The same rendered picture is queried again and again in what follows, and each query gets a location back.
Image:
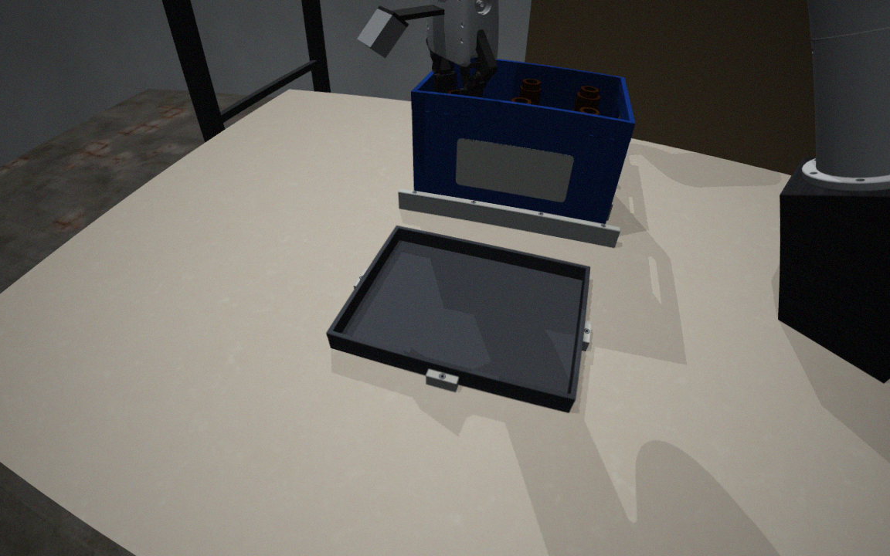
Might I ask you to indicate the dark blue crate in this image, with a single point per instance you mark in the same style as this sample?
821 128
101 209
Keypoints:
539 158

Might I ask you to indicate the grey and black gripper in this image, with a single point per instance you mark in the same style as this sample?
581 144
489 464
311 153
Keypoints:
450 42

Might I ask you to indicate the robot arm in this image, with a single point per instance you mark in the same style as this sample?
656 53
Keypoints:
850 41

